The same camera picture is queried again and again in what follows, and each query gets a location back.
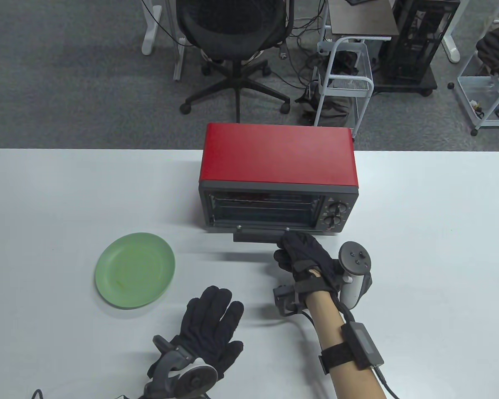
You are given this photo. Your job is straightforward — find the person's right hand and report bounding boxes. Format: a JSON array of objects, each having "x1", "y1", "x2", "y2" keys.
[{"x1": 273, "y1": 232, "x2": 341, "y2": 292}]

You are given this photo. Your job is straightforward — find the person's left hand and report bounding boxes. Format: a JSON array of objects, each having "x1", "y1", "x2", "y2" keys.
[{"x1": 179, "y1": 286, "x2": 245, "y2": 381}]

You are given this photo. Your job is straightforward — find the red toaster oven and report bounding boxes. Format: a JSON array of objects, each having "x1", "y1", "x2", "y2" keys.
[{"x1": 198, "y1": 123, "x2": 359, "y2": 244}]

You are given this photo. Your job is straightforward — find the person's right forearm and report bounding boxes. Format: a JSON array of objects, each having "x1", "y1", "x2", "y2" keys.
[{"x1": 307, "y1": 291, "x2": 390, "y2": 399}]

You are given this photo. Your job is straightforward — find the grey left wrist controller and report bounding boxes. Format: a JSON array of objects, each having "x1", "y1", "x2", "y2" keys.
[{"x1": 143, "y1": 336, "x2": 219, "y2": 399}]

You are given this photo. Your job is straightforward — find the grey wrist controller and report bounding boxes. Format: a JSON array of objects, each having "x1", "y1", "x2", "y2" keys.
[
  {"x1": 143, "y1": 336, "x2": 219, "y2": 399},
  {"x1": 338, "y1": 241, "x2": 373, "y2": 309}
]

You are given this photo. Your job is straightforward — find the green plate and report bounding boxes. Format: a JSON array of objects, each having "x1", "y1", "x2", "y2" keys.
[{"x1": 94, "y1": 233, "x2": 176, "y2": 309}]

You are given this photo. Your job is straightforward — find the grey right wrist controller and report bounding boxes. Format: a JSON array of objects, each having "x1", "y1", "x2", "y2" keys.
[{"x1": 338, "y1": 241, "x2": 373, "y2": 309}]

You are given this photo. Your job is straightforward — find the black armband sensor box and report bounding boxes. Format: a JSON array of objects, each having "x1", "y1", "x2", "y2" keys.
[{"x1": 319, "y1": 322, "x2": 385, "y2": 375}]

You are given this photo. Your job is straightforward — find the black floor bag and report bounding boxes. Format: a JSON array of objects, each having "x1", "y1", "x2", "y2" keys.
[{"x1": 295, "y1": 82, "x2": 359, "y2": 128}]

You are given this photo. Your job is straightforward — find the black office chair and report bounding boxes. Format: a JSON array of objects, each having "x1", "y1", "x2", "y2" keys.
[{"x1": 178, "y1": 0, "x2": 295, "y2": 123}]

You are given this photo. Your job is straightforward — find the white desk leg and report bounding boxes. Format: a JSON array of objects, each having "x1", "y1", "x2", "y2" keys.
[
  {"x1": 141, "y1": 0, "x2": 164, "y2": 56},
  {"x1": 173, "y1": 0, "x2": 188, "y2": 82},
  {"x1": 440, "y1": 0, "x2": 462, "y2": 64}
]

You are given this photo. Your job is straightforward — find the small brown top table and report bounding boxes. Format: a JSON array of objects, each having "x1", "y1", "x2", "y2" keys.
[{"x1": 318, "y1": 0, "x2": 400, "y2": 43}]

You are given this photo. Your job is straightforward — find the black computer rack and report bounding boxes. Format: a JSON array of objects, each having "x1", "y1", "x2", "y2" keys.
[{"x1": 373, "y1": 0, "x2": 460, "y2": 97}]

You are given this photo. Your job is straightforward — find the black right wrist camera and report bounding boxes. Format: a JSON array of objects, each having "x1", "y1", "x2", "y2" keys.
[{"x1": 273, "y1": 278, "x2": 316, "y2": 318}]

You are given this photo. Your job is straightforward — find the black sensor cable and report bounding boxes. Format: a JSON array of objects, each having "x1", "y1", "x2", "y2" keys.
[{"x1": 371, "y1": 364, "x2": 400, "y2": 399}]

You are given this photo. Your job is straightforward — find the black floor cables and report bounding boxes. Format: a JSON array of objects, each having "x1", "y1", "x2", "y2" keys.
[{"x1": 270, "y1": 16, "x2": 330, "y2": 91}]

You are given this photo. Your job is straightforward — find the white wire rolling cart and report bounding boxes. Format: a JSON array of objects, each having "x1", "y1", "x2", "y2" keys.
[{"x1": 448, "y1": 39, "x2": 499, "y2": 137}]

